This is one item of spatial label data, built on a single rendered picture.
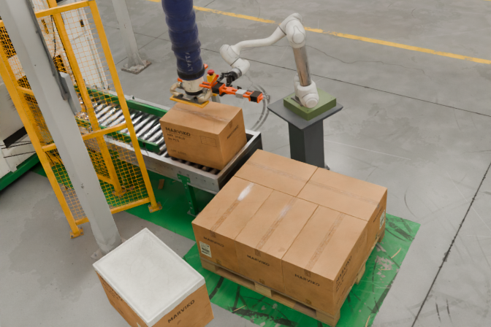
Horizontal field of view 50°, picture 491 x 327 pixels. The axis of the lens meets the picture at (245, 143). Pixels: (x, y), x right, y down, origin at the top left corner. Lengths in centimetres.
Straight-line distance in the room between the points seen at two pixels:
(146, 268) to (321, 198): 156
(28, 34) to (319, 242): 240
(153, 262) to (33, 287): 183
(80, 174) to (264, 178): 146
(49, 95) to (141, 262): 132
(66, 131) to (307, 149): 218
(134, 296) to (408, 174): 302
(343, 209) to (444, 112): 237
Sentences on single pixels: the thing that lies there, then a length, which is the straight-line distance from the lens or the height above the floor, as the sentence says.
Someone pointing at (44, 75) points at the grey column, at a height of 183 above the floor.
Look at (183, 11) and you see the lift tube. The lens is 399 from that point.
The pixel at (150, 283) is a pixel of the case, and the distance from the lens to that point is 322.
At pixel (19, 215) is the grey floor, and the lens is 569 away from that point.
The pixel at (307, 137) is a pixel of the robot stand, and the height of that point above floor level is 49.
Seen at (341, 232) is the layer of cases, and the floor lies 54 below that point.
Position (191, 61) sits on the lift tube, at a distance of 419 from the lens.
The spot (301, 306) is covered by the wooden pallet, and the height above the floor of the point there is 2.
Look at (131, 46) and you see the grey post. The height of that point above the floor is 33.
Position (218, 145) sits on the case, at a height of 83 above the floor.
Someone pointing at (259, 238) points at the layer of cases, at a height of 54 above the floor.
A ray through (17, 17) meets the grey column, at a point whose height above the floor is 226.
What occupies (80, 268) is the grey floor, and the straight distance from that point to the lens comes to 489.
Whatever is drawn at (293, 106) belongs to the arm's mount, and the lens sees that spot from 472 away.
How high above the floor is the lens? 347
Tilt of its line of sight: 38 degrees down
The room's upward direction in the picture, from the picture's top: 8 degrees counter-clockwise
